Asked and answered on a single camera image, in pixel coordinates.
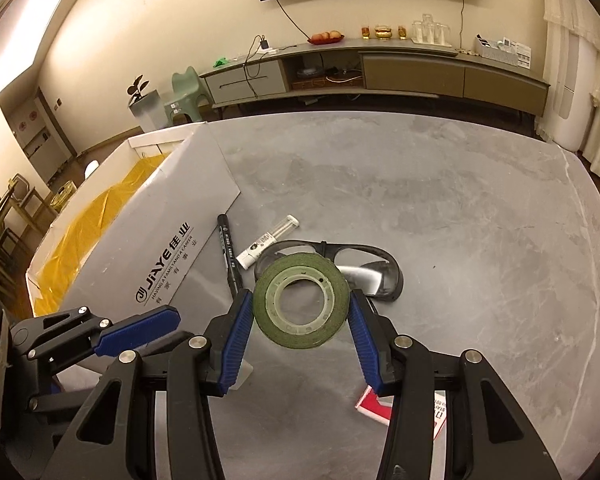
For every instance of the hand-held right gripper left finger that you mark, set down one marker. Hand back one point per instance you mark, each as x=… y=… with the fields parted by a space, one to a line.
x=235 y=345

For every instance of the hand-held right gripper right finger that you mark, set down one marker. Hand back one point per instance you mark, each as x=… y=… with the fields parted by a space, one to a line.
x=367 y=350

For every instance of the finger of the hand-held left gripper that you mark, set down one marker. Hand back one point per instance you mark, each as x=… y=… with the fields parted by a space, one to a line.
x=160 y=342
x=140 y=327

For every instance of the green tape roll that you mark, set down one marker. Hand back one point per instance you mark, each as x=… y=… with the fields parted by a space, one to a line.
x=267 y=310

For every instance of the red staples box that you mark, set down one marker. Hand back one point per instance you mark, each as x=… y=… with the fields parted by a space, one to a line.
x=375 y=405

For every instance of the black-framed safety glasses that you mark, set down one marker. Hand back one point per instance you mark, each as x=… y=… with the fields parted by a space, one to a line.
x=375 y=272

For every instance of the black marker pen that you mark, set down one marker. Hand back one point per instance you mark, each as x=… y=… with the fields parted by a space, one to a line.
x=228 y=255

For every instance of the white clear-topped tube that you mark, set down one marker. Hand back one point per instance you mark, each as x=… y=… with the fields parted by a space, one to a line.
x=265 y=245

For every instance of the white cardboard box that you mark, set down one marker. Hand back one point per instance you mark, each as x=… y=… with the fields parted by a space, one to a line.
x=180 y=210

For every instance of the yellow plastic liner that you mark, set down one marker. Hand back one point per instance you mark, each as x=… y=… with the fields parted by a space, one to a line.
x=105 y=210

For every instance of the wooden chair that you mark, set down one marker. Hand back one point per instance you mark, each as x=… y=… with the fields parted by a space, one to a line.
x=20 y=210

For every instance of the potted plant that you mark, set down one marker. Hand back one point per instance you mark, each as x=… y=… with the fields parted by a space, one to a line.
x=147 y=107

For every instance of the green plastic chair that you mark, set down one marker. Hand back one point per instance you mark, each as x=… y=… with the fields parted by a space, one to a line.
x=187 y=92

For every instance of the small green toy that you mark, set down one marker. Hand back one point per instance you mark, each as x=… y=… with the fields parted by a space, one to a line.
x=221 y=62

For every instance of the long television cabinet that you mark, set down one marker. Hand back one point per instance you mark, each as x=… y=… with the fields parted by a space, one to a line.
x=410 y=75

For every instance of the black plug charger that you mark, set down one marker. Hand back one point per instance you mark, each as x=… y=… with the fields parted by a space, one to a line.
x=265 y=44

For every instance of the red fruit plate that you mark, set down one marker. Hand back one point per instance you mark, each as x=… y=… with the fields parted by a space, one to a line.
x=326 y=37

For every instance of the gold incense burner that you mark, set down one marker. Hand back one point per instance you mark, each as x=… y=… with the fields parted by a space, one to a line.
x=384 y=32

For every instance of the group of clear drinking glasses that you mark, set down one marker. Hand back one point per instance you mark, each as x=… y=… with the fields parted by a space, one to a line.
x=430 y=32

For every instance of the white desk organizer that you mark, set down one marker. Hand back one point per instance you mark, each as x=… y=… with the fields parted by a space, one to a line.
x=502 y=52

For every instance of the lace-covered standing air conditioner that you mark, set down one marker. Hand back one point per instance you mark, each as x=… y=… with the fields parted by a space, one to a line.
x=572 y=85

